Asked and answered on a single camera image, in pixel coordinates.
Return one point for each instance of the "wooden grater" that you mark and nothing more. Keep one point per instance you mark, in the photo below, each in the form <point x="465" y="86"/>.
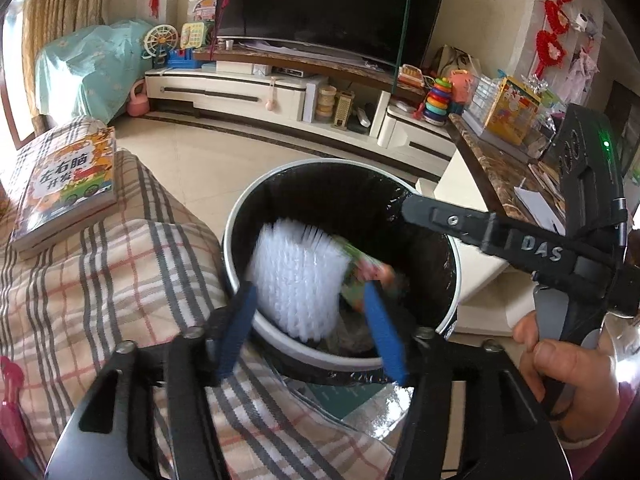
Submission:
<point x="343" y="111"/>

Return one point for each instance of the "orange toy register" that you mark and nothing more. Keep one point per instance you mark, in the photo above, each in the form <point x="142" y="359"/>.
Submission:
<point x="412" y="77"/>

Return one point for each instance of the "white tv cabinet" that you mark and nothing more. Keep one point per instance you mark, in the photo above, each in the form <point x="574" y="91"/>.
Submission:
<point x="225" y="92"/>

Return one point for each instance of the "white security camera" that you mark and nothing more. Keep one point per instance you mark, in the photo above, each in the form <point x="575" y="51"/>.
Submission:
<point x="582" y="21"/>

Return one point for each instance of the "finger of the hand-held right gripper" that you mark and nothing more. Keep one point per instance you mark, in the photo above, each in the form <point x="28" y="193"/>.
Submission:
<point x="500" y="237"/>

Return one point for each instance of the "person's right forearm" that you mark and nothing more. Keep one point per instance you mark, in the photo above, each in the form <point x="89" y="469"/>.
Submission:
<point x="610" y="455"/>

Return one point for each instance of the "blue toy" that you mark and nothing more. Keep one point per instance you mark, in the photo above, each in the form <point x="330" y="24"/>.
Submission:
<point x="180" y="59"/>

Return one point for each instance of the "yellow colourful box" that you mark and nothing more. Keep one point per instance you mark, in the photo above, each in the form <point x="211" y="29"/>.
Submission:
<point x="510" y="110"/>

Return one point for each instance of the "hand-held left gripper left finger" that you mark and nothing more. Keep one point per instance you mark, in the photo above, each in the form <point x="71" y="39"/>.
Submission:
<point x="240" y="320"/>

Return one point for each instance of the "red heart garland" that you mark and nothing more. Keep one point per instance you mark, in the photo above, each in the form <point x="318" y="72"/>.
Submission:
<point x="555" y="35"/>

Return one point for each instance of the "black curved television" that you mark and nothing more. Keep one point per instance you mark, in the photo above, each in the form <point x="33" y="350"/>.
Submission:
<point x="325" y="5"/>

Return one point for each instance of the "toy house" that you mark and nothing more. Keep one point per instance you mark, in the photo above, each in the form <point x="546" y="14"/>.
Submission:
<point x="205" y="9"/>

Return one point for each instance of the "toy telephone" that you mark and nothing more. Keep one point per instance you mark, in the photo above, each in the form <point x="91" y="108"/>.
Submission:
<point x="196" y="36"/>

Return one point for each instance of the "white trash can black liner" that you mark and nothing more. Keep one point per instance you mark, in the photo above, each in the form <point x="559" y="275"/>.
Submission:
<point x="310" y="180"/>

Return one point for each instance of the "orange children's book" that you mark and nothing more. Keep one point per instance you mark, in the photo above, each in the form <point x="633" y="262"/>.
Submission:
<point x="62" y="185"/>

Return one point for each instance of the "white foam net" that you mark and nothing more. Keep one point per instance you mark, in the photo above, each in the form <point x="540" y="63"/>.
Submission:
<point x="297" y="280"/>

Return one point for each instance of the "white paper sheet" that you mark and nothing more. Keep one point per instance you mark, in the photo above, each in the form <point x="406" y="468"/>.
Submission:
<point x="537" y="207"/>

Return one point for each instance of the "pink plastic toy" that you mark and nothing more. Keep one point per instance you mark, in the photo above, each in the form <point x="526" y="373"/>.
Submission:
<point x="11" y="405"/>

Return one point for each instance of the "pink hanging spoon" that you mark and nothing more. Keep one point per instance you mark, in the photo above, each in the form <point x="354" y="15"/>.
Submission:
<point x="272" y="95"/>

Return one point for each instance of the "brown marble table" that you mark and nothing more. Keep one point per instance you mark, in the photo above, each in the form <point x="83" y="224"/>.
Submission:
<point x="495" y="175"/>

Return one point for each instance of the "pink watering can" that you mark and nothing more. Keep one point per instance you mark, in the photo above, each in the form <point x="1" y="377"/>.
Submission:
<point x="138" y="102"/>

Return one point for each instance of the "person's right hand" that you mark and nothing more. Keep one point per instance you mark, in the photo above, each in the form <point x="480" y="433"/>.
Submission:
<point x="580" y="385"/>

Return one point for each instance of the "beige curtain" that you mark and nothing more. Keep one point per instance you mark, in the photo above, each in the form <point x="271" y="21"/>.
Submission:
<point x="65" y="5"/>

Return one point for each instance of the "ferris wheel toy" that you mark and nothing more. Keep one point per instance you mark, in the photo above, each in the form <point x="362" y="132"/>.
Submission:
<point x="161" y="42"/>

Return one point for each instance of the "teal furniture cover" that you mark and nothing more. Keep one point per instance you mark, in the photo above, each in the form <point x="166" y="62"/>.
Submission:
<point x="90" y="70"/>

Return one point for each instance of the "bamboo container stack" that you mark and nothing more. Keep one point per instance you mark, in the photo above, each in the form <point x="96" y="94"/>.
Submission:
<point x="326" y="103"/>

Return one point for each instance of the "clear plastic organiser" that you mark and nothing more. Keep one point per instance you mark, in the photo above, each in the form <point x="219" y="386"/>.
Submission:
<point x="480" y="100"/>

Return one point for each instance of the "paper bag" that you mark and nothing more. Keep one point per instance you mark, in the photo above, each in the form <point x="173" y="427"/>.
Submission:
<point x="452" y="60"/>

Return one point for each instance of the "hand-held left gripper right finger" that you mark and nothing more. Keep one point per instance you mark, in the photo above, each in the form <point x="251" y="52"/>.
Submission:
<point x="387" y="340"/>

